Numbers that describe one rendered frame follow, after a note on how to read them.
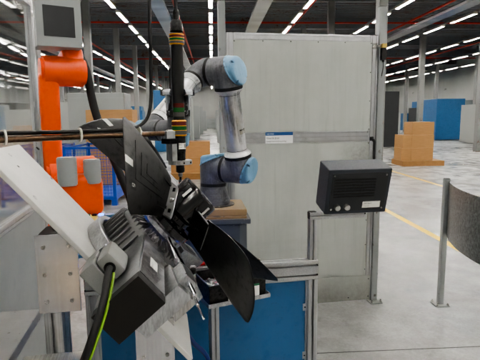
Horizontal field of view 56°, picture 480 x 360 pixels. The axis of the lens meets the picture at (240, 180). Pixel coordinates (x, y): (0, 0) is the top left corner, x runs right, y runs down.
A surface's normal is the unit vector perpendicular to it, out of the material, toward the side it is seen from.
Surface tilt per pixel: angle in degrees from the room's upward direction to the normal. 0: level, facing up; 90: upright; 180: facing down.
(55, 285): 90
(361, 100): 90
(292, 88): 90
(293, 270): 90
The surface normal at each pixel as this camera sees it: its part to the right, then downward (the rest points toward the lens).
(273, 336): 0.17, 0.14
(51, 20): 0.52, 0.11
